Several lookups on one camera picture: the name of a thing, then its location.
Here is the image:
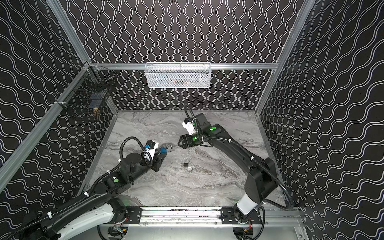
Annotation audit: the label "blue padlock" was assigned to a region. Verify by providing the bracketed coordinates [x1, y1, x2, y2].
[159, 144, 173, 154]

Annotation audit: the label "black padlock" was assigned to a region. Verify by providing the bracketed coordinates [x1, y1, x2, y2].
[182, 163, 194, 172]

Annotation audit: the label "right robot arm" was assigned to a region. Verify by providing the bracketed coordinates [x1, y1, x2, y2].
[178, 105, 294, 216]

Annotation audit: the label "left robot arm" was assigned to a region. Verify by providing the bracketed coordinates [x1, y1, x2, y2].
[5, 137, 168, 240]

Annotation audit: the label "items in white basket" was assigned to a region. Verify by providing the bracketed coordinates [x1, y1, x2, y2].
[155, 78, 211, 88]

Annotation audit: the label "brass padlock in basket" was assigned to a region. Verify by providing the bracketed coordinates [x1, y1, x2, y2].
[93, 108, 100, 119]

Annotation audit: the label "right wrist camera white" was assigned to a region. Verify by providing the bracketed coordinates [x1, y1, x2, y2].
[182, 118, 198, 136]

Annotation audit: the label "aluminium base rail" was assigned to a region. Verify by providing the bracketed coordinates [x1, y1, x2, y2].
[118, 206, 301, 228]

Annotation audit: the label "white mesh wall basket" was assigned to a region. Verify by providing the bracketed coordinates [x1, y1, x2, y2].
[145, 62, 212, 89]

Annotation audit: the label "black wire wall basket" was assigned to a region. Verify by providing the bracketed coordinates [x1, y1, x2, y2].
[58, 66, 118, 122]

